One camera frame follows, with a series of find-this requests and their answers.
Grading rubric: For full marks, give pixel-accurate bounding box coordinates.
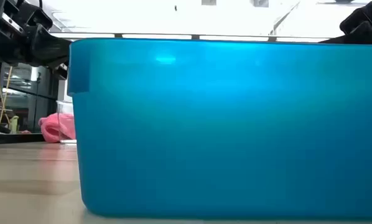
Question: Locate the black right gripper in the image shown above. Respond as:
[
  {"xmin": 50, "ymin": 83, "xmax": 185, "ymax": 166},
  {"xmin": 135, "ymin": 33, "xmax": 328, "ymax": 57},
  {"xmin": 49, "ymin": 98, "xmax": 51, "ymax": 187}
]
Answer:
[{"xmin": 319, "ymin": 0, "xmax": 372, "ymax": 45}]

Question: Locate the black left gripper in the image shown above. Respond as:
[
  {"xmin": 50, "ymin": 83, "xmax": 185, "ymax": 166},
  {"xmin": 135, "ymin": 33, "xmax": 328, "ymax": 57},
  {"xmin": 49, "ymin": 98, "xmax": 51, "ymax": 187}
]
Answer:
[{"xmin": 0, "ymin": 0, "xmax": 72, "ymax": 81}]

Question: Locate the pink microfiber towel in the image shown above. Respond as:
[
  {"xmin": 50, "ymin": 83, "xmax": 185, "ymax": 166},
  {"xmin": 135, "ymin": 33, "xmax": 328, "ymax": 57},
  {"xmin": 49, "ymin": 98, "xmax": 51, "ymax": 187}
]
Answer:
[{"xmin": 38, "ymin": 112, "xmax": 77, "ymax": 144}]

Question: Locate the thin black stand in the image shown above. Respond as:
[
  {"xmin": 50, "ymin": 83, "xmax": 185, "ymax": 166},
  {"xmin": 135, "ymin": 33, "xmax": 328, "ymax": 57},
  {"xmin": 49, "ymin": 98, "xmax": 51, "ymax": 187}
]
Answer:
[{"xmin": 32, "ymin": 71, "xmax": 42, "ymax": 132}]

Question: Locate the clear plastic container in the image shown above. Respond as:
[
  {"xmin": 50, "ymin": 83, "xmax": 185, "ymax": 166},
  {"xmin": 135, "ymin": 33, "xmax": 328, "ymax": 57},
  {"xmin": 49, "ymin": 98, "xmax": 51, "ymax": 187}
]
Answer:
[{"xmin": 56, "ymin": 99, "xmax": 78, "ymax": 144}]

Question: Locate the green bottle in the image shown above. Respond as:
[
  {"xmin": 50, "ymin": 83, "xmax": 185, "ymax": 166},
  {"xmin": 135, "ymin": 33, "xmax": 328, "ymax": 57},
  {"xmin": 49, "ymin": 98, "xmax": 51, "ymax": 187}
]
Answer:
[{"xmin": 9, "ymin": 115, "xmax": 20, "ymax": 133}]

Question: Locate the large blue plastic basket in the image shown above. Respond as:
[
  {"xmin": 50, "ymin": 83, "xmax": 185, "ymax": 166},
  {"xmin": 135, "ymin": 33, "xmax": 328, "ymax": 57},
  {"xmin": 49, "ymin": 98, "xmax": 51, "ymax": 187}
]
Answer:
[{"xmin": 67, "ymin": 37, "xmax": 372, "ymax": 218}]

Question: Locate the yellow cable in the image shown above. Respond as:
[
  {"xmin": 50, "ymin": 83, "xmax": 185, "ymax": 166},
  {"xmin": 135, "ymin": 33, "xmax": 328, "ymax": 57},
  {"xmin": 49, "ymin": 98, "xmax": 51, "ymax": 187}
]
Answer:
[{"xmin": 0, "ymin": 62, "xmax": 13, "ymax": 126}]

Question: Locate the black table edge rail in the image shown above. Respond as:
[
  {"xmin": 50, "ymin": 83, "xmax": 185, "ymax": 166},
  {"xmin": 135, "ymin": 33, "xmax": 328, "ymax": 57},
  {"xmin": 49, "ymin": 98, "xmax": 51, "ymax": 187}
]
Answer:
[{"xmin": 0, "ymin": 133, "xmax": 45, "ymax": 145}]

